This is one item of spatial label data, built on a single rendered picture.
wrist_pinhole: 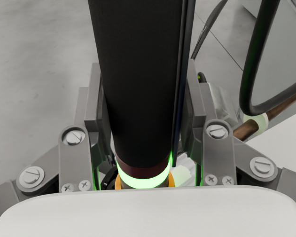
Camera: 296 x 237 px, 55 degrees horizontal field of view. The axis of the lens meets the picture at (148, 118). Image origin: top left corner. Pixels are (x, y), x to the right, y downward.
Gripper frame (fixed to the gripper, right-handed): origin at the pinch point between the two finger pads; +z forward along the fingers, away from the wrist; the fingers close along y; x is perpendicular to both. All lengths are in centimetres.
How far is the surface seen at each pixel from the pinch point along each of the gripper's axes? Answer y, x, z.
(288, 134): 28, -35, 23
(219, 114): 17, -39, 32
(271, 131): 26, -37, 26
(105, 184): -6.9, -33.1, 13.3
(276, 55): 70, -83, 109
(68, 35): -72, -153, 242
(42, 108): -79, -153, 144
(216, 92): 17, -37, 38
